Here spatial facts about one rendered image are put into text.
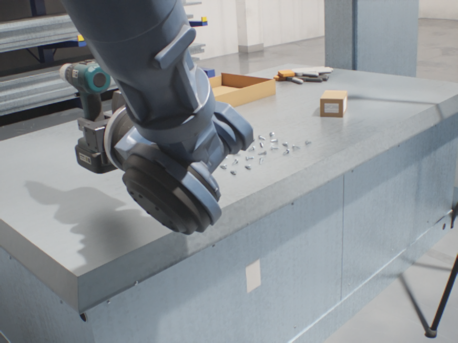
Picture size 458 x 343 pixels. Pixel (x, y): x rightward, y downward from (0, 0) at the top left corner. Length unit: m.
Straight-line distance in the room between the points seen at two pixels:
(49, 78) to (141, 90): 4.22
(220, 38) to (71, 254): 6.40
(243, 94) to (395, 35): 1.35
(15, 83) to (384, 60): 3.06
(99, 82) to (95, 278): 0.40
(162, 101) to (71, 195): 0.64
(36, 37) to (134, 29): 4.27
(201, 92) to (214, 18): 6.51
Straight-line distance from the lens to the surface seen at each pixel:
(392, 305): 1.92
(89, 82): 1.08
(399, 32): 3.09
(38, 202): 1.27
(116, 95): 0.99
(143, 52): 0.59
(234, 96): 1.88
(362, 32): 2.79
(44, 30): 4.90
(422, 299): 1.97
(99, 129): 1.02
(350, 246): 1.68
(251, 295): 1.35
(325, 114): 1.72
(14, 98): 4.75
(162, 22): 0.58
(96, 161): 1.13
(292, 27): 8.28
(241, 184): 1.21
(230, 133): 0.84
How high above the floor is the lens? 1.12
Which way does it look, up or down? 21 degrees down
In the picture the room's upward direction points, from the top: 4 degrees counter-clockwise
